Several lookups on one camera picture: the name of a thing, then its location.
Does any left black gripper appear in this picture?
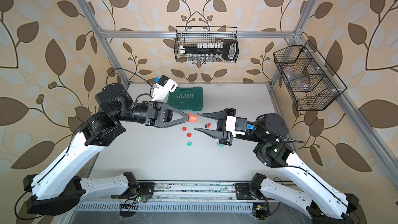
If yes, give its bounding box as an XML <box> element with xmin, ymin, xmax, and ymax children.
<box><xmin>111</xmin><ymin>102</ymin><xmax>187</xmax><ymax>129</ymax></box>

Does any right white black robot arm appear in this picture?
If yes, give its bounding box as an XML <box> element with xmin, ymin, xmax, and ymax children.
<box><xmin>198</xmin><ymin>108</ymin><xmax>360</xmax><ymax>224</ymax></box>

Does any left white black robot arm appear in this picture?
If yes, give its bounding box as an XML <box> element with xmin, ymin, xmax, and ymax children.
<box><xmin>23</xmin><ymin>83</ymin><xmax>198</xmax><ymax>216</ymax></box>

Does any green plastic tool case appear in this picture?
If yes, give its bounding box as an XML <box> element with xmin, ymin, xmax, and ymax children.
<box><xmin>167</xmin><ymin>87</ymin><xmax>204</xmax><ymax>112</ymax></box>

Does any black white tool in basket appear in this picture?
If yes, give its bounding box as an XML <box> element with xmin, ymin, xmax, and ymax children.
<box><xmin>176</xmin><ymin>39</ymin><xmax>239</xmax><ymax>62</ymax></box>

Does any plastic bag in basket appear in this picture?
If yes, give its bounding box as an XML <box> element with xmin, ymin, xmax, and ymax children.
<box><xmin>284</xmin><ymin>66</ymin><xmax>311</xmax><ymax>91</ymax></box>

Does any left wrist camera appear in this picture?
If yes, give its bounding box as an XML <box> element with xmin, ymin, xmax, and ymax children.
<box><xmin>151</xmin><ymin>75</ymin><xmax>178</xmax><ymax>102</ymax></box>

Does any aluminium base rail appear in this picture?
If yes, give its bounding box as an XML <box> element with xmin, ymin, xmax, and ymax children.
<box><xmin>66</xmin><ymin>180</ymin><xmax>325</xmax><ymax>214</ymax></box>

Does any centre black wire basket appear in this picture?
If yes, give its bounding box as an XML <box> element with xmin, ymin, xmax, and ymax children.
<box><xmin>174</xmin><ymin>26</ymin><xmax>239</xmax><ymax>63</ymax></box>

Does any black wire basket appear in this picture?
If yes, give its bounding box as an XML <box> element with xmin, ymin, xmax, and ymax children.
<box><xmin>174</xmin><ymin>26</ymin><xmax>239</xmax><ymax>63</ymax></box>
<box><xmin>273</xmin><ymin>40</ymin><xmax>347</xmax><ymax>111</ymax></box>

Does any right black wire basket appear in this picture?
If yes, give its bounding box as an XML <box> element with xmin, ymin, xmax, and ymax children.
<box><xmin>273</xmin><ymin>40</ymin><xmax>347</xmax><ymax>111</ymax></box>

